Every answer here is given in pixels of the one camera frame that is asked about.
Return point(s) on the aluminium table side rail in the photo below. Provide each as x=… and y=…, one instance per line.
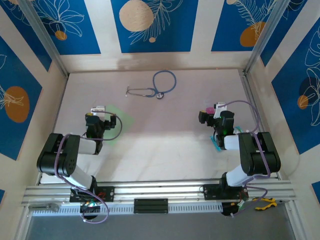
x=250, y=95

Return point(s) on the black block on rail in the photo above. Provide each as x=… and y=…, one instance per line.
x=150, y=206

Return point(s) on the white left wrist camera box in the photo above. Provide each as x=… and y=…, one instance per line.
x=98, y=109

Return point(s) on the blue wet wipe packet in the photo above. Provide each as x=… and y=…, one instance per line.
x=214, y=143

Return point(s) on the aluminium frame post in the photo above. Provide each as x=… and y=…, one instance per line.
x=265, y=32
x=42, y=32

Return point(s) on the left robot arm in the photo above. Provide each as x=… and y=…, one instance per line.
x=62, y=155

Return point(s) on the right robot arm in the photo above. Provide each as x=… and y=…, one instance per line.
x=260, y=155

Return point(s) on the blue stethoscope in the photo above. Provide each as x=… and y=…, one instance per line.
x=160, y=95

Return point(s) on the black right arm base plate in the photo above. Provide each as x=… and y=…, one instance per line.
x=210, y=192

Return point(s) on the light green paper sheet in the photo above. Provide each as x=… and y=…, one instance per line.
x=125, y=117

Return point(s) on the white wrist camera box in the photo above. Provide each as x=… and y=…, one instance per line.
x=220, y=106
x=98, y=109

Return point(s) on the small circuit board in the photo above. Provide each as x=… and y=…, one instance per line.
x=242, y=205
x=90, y=204

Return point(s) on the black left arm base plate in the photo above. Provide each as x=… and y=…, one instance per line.
x=108, y=193

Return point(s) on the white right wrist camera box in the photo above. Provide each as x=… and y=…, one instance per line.
x=220, y=106

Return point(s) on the pink plastic case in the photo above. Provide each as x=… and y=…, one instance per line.
x=210, y=109

